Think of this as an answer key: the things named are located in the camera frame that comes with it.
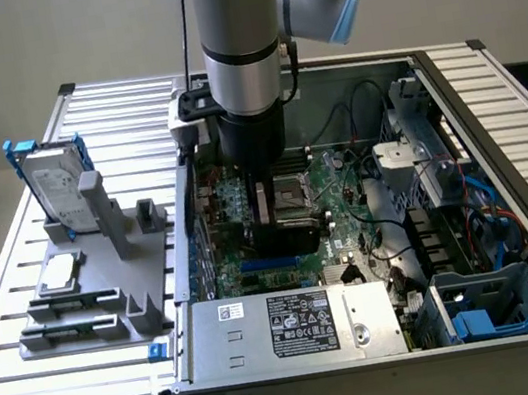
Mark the black graphics card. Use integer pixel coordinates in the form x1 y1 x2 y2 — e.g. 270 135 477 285
245 210 328 263

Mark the thin black hanging cable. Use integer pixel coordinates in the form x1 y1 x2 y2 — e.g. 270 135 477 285
170 0 203 93

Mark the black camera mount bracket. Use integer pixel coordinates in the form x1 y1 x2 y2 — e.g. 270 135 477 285
173 82 226 125

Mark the blue drive cage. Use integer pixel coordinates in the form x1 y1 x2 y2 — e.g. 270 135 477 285
407 257 528 353

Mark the blue expansion slot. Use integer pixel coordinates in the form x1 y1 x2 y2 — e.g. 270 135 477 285
237 250 304 275

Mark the black looped wire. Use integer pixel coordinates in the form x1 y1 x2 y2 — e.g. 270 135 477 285
315 76 395 149

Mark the red wire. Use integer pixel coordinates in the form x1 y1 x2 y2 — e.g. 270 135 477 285
492 207 522 232

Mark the silver power supply unit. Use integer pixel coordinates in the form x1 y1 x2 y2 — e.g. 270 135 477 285
174 267 413 392

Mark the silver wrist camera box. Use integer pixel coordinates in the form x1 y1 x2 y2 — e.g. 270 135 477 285
164 94 212 149

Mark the blue disk bracket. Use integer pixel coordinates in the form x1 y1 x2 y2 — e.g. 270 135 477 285
447 298 528 346

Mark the silver chipset heat sink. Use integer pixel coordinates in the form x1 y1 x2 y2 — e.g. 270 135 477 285
321 261 366 291

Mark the black motherboard wire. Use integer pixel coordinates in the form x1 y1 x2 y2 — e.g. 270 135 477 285
326 202 417 269

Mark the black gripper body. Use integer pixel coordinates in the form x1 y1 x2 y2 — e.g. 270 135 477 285
213 100 295 186

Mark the blue disk caddy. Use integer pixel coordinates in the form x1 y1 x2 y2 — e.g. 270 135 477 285
0 126 107 251

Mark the silver hard disk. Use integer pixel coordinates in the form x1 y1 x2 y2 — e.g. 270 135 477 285
15 137 106 244

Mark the black arm connector cable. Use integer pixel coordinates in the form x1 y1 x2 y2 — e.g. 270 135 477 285
275 35 306 105

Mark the blue data wire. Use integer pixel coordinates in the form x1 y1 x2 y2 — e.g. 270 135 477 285
459 165 528 276

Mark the silver CPU chip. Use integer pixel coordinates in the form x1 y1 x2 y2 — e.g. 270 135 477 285
39 251 82 289

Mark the green motherboard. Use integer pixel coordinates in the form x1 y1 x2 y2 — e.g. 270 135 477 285
187 135 402 315

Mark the grey parts rack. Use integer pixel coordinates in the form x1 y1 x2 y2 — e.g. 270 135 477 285
0 159 190 366

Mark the metal drive cage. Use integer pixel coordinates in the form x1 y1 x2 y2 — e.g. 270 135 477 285
360 67 482 219

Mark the metal CPU socket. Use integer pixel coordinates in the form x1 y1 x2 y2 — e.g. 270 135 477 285
269 167 321 222

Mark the small blue clip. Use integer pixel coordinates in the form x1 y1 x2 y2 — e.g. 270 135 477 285
145 340 173 365

